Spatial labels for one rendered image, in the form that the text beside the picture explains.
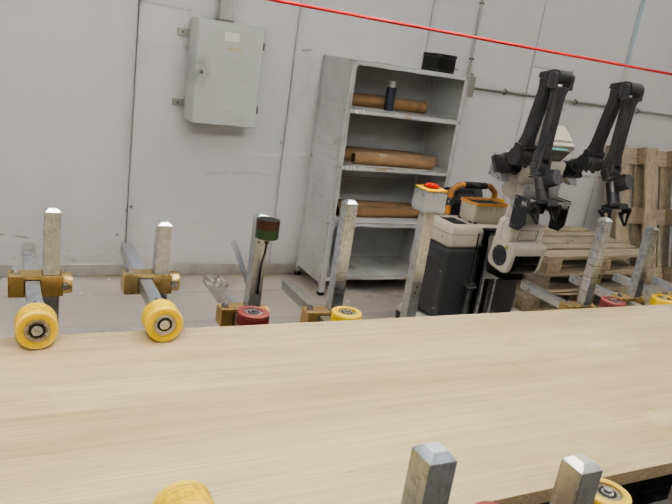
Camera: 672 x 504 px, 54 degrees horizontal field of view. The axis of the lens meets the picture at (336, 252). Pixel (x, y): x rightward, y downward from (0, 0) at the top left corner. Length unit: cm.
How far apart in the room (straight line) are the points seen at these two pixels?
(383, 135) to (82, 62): 207
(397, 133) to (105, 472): 412
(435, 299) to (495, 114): 227
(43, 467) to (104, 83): 333
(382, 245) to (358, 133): 91
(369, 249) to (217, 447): 401
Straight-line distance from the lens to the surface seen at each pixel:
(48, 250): 163
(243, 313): 165
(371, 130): 483
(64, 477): 109
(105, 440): 116
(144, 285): 163
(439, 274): 351
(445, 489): 74
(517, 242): 337
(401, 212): 475
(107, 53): 424
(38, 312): 143
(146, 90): 428
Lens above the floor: 153
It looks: 16 degrees down
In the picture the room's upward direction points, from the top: 9 degrees clockwise
